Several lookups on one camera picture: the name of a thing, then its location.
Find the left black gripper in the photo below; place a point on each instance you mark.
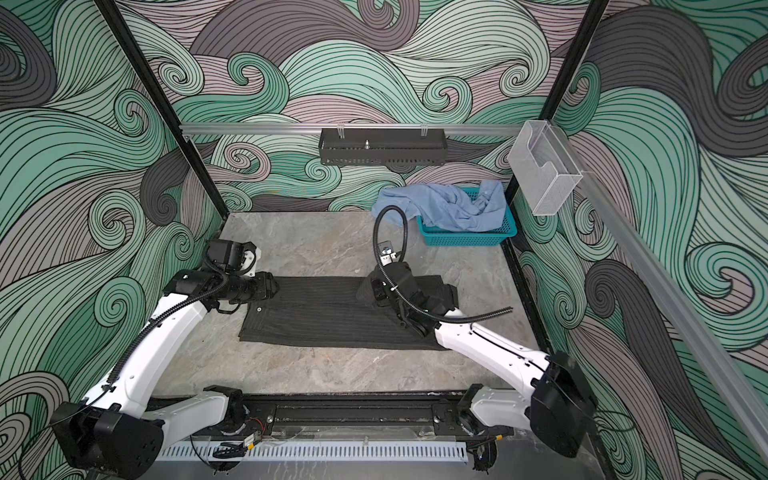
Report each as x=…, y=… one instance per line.
x=265, y=286

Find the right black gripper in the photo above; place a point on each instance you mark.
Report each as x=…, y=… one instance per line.
x=378, y=284

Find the dark grey pinstriped shirt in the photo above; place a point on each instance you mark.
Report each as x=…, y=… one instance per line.
x=336, y=312

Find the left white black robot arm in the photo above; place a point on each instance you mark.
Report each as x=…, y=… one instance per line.
x=110, y=431

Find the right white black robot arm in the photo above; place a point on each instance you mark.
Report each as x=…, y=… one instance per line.
x=525, y=370

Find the light blue shirt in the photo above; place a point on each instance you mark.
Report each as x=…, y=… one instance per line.
x=448, y=207

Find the teal plastic basket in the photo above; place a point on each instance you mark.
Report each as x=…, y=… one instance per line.
x=440, y=238

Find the black perforated metal tray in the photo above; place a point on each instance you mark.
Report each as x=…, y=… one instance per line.
x=399, y=149

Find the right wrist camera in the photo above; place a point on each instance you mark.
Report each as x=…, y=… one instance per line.
x=387, y=253

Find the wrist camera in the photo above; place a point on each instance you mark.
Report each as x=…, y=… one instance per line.
x=387, y=253
x=250, y=255

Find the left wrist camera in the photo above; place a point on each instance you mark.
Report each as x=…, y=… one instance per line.
x=250, y=255

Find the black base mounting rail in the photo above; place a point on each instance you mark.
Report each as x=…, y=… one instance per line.
x=448, y=413

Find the white slotted cable duct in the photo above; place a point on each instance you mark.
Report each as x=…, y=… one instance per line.
x=356, y=451

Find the aluminium horizontal rail back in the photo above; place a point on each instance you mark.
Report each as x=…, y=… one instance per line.
x=275, y=128

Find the black corner post left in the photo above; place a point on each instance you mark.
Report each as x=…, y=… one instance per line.
x=120, y=30

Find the black corner post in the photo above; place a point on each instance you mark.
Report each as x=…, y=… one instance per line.
x=120, y=30
x=574, y=55

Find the black corner post right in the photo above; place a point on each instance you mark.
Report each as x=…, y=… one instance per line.
x=574, y=55

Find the aluminium rail right wall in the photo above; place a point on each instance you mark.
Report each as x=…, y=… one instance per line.
x=738, y=394

